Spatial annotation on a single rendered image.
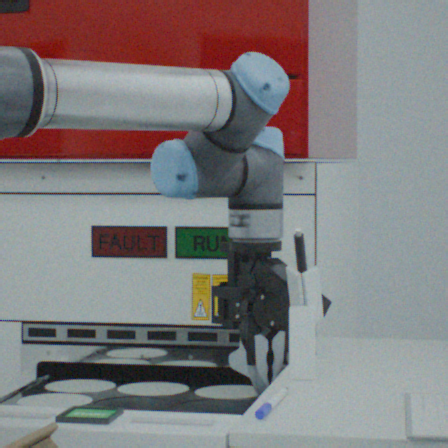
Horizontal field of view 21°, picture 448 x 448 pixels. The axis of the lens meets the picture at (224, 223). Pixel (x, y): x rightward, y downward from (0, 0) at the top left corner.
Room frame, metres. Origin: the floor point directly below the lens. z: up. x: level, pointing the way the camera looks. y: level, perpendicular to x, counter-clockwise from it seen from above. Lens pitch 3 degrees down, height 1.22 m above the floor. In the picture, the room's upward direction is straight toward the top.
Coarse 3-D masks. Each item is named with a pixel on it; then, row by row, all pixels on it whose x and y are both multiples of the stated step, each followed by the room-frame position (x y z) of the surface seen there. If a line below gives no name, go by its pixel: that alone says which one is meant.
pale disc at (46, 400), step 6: (30, 396) 1.63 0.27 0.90; (36, 396) 1.63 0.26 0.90; (42, 396) 1.63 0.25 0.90; (48, 396) 1.63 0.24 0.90; (54, 396) 1.63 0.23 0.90; (60, 396) 1.63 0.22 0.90; (66, 396) 1.63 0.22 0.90; (72, 396) 1.63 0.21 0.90; (78, 396) 1.63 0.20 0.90; (84, 396) 1.63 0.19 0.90; (18, 402) 1.59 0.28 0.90; (24, 402) 1.59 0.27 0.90; (30, 402) 1.59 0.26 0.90; (36, 402) 1.59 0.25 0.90; (42, 402) 1.59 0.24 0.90; (48, 402) 1.59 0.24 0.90; (54, 402) 1.59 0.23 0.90; (60, 402) 1.59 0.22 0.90; (66, 402) 1.59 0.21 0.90; (72, 402) 1.59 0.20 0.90; (78, 402) 1.59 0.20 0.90; (84, 402) 1.59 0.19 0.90; (90, 402) 1.59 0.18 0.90
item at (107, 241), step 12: (96, 228) 1.81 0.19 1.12; (108, 228) 1.81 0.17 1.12; (120, 228) 1.80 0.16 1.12; (132, 228) 1.80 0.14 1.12; (144, 228) 1.79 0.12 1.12; (96, 240) 1.81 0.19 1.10; (108, 240) 1.81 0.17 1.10; (120, 240) 1.80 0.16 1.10; (132, 240) 1.80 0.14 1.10; (144, 240) 1.79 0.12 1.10; (156, 240) 1.79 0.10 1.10; (96, 252) 1.81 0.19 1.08; (108, 252) 1.81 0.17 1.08; (120, 252) 1.80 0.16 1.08; (132, 252) 1.80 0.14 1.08; (144, 252) 1.79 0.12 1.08; (156, 252) 1.79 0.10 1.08
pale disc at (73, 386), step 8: (48, 384) 1.71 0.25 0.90; (56, 384) 1.72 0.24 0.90; (64, 384) 1.72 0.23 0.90; (72, 384) 1.72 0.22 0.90; (80, 384) 1.72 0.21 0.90; (88, 384) 1.72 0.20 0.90; (96, 384) 1.72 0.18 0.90; (104, 384) 1.72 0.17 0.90; (112, 384) 1.72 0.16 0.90; (72, 392) 1.66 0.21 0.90; (80, 392) 1.66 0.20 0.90
